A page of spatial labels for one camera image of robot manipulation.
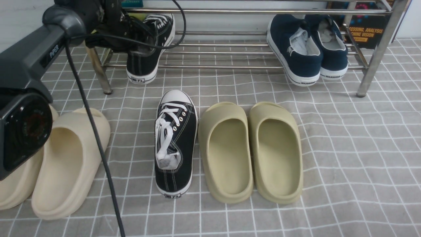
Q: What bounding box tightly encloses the olive slipper left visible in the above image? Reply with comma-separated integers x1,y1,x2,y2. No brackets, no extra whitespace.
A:
198,102,254,203

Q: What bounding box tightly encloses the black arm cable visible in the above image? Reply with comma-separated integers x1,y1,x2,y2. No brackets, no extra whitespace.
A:
62,0,187,237

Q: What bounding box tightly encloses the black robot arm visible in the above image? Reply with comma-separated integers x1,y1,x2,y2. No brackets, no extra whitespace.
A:
0,0,158,180

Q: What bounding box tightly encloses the navy sneaker left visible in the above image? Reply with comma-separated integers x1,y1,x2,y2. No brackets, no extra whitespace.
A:
266,14,322,87

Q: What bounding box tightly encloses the green book behind rack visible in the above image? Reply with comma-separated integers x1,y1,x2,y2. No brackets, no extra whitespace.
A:
121,0,143,9

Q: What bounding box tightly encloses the grey checked floor cloth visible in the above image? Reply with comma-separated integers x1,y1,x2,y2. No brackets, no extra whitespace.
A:
0,39,421,237

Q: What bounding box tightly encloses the cream slipper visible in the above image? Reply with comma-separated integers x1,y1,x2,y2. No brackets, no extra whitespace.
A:
32,108,101,220
0,93,59,210

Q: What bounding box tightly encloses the cream slipper far left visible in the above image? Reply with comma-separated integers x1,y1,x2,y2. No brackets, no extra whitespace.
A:
0,93,59,210

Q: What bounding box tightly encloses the steel shoe rack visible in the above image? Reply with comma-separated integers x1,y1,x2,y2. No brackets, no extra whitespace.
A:
85,0,412,98

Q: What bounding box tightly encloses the black canvas sneaker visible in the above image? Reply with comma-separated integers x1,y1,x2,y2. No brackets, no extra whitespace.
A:
126,14,175,84
155,90,199,198

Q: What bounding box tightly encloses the navy sneaker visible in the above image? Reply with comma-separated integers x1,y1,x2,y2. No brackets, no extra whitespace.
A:
266,14,322,87
304,14,348,80

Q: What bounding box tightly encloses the cream slipper inner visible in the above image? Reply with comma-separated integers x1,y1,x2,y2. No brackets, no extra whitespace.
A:
32,108,101,220

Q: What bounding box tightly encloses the olive slipper right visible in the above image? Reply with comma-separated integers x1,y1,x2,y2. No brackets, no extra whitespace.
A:
248,102,304,205

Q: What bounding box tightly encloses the navy sneaker right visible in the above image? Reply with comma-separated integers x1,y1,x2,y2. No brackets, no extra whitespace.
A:
304,14,348,80

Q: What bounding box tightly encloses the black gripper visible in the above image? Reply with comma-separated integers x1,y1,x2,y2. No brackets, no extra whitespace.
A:
54,0,158,53

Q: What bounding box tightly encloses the dark machine vision book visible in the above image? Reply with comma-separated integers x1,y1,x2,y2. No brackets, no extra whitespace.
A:
327,1,389,49

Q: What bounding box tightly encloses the olive slipper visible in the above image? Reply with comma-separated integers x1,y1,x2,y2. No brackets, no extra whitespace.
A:
248,102,304,205
198,102,254,203

